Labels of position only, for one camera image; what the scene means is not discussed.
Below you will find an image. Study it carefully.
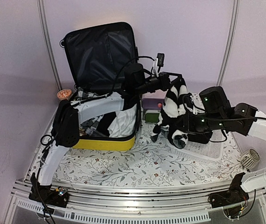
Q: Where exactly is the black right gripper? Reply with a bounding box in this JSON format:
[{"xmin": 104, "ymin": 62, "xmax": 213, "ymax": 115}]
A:
[{"xmin": 174, "ymin": 111, "xmax": 226, "ymax": 134}]

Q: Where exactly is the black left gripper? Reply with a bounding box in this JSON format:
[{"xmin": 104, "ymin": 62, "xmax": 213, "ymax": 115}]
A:
[{"xmin": 136, "ymin": 71, "xmax": 182, "ymax": 95}]

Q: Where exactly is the zebra striped cloth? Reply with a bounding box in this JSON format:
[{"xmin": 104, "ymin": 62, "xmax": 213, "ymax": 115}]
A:
[{"xmin": 150, "ymin": 79, "xmax": 188, "ymax": 149}]

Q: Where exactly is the black garment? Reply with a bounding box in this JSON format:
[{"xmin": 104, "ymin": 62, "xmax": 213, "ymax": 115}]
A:
[{"xmin": 187, "ymin": 131, "xmax": 213, "ymax": 144}]

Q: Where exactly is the white plastic basket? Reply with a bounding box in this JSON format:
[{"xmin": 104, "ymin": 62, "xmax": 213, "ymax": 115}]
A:
[{"xmin": 170, "ymin": 93, "xmax": 224, "ymax": 161}]

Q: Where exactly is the yellow Pikachu suitcase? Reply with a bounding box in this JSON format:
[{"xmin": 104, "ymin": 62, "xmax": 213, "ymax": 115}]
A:
[{"xmin": 58, "ymin": 22, "xmax": 142, "ymax": 151}]

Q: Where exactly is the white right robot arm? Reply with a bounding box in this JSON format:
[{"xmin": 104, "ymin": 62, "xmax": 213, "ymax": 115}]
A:
[{"xmin": 182, "ymin": 86, "xmax": 266, "ymax": 203}]

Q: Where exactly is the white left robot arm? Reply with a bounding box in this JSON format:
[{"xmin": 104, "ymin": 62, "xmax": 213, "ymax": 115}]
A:
[{"xmin": 31, "ymin": 54, "xmax": 183, "ymax": 203}]

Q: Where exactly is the pink purple drawer box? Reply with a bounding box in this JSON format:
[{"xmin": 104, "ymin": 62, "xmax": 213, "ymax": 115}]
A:
[{"xmin": 141, "ymin": 98, "xmax": 164, "ymax": 111}]

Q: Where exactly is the green drawer box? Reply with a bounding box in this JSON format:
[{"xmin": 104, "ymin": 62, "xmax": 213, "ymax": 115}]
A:
[{"xmin": 144, "ymin": 110, "xmax": 161, "ymax": 124}]

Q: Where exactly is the white garment in suitcase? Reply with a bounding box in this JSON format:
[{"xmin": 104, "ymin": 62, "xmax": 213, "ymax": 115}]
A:
[{"xmin": 107, "ymin": 105, "xmax": 137, "ymax": 138}]

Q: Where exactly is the floral table mat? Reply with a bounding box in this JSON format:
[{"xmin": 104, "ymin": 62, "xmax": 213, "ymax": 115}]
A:
[{"xmin": 30, "ymin": 92, "xmax": 250, "ymax": 188}]

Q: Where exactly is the black white plaid cloth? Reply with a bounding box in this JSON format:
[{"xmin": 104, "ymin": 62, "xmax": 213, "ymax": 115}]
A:
[{"xmin": 79, "ymin": 116, "xmax": 107, "ymax": 137}]

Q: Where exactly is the red patterned cup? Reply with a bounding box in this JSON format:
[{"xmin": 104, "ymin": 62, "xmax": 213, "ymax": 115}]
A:
[{"xmin": 56, "ymin": 89, "xmax": 72, "ymax": 100}]

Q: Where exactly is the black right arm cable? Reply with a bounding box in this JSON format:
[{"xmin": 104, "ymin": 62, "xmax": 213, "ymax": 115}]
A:
[{"xmin": 182, "ymin": 93, "xmax": 266, "ymax": 143}]

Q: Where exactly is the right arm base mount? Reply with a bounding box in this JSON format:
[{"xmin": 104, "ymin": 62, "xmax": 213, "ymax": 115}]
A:
[{"xmin": 208, "ymin": 173, "xmax": 249, "ymax": 208}]

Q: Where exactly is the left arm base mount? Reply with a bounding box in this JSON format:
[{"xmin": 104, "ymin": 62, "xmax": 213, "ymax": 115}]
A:
[{"xmin": 28, "ymin": 186, "xmax": 70, "ymax": 208}]

